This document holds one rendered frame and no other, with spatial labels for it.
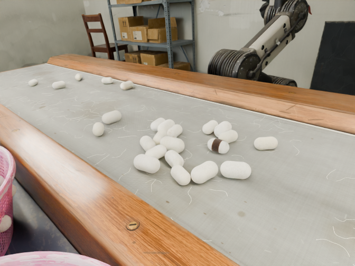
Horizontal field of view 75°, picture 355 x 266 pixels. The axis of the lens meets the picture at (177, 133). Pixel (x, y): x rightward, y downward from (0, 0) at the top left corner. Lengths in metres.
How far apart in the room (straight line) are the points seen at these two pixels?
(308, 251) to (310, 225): 0.03
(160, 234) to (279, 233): 0.11
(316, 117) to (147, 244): 0.35
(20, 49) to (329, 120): 4.61
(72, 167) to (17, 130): 0.17
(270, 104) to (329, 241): 0.28
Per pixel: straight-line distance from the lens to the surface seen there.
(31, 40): 4.81
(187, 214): 0.25
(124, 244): 0.21
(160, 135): 0.36
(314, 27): 2.40
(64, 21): 4.99
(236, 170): 0.28
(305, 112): 0.46
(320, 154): 0.37
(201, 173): 0.27
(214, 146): 0.33
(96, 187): 0.27
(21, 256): 0.23
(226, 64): 0.75
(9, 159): 0.37
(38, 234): 0.38
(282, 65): 2.52
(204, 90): 0.54
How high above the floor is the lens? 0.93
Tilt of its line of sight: 29 degrees down
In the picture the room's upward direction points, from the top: 4 degrees counter-clockwise
